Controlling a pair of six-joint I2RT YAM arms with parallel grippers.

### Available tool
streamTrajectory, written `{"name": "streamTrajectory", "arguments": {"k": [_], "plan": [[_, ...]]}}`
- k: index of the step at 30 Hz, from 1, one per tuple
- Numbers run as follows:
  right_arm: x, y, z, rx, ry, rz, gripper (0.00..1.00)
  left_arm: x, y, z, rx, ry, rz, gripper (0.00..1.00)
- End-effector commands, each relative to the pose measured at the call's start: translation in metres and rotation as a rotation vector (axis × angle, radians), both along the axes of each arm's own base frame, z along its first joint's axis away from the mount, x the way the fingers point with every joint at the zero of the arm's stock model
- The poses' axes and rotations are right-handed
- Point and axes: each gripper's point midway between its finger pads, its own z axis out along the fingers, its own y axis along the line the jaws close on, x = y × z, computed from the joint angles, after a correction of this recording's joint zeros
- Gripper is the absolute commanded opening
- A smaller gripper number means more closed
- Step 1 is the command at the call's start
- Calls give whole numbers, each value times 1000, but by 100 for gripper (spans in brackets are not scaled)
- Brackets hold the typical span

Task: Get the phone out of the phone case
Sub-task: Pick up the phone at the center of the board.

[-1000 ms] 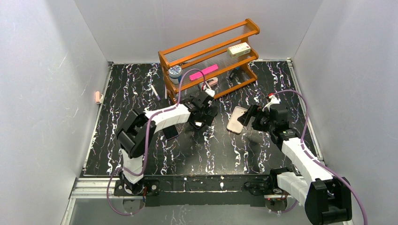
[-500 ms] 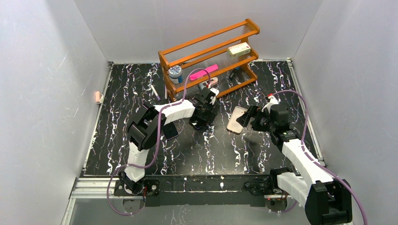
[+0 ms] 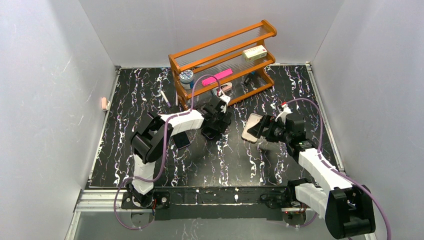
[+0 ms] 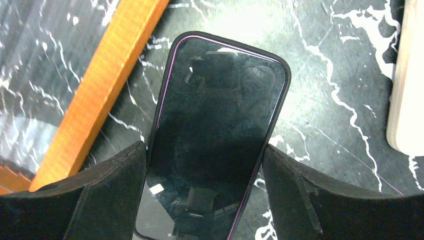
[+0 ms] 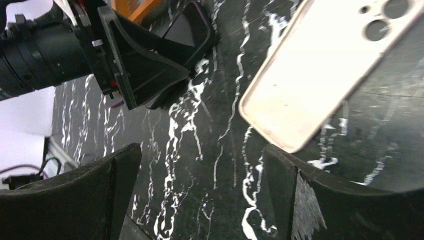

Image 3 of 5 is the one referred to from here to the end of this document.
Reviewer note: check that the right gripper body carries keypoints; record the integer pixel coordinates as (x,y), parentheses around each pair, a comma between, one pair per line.
(267,127)

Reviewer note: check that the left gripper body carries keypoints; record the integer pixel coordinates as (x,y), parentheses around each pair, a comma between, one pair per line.
(213,122)

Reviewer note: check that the phone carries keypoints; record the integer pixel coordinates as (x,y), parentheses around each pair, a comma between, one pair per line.
(251,122)

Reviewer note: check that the purple smartphone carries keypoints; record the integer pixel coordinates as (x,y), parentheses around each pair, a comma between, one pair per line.
(181,140)

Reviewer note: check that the black smartphone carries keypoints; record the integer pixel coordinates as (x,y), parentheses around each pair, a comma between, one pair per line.
(209,133)

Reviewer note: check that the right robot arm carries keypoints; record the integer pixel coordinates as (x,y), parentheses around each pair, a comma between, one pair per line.
(347,210)

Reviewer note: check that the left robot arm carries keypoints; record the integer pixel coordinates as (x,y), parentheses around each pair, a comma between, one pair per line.
(149,143)

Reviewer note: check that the pink and blue stapler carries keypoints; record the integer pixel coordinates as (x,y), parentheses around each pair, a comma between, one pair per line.
(222,89)

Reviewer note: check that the white marker pen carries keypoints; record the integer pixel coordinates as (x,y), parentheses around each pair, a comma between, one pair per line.
(176,98)

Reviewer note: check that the pink flat bar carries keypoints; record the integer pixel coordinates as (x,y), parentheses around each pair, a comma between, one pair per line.
(217,77)

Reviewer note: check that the blue lidded jar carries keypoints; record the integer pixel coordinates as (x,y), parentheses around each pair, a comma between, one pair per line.
(186,79)

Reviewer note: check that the purple white pen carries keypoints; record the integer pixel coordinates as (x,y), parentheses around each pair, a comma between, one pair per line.
(165,98)

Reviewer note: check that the small black clip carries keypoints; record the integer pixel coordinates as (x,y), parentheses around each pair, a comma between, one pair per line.
(248,78)

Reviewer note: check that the orange wooden shelf rack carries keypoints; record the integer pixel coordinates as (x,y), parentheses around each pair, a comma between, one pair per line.
(194,69)

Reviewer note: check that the cream rectangular box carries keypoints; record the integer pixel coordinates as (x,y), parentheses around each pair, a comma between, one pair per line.
(254,53)

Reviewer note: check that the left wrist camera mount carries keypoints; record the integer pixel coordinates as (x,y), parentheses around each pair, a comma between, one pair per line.
(225,98)

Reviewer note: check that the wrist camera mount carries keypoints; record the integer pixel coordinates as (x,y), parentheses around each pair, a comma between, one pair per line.
(284,110)
(225,98)

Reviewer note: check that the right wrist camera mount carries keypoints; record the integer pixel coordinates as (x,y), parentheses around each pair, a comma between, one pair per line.
(284,110)

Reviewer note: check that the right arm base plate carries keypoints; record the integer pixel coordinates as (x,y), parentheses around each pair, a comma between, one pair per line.
(282,198)

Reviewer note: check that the pink wall hook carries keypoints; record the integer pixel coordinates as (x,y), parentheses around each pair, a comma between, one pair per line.
(105,104)

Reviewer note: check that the aluminium front frame rail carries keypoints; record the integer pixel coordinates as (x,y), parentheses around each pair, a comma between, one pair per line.
(195,203)

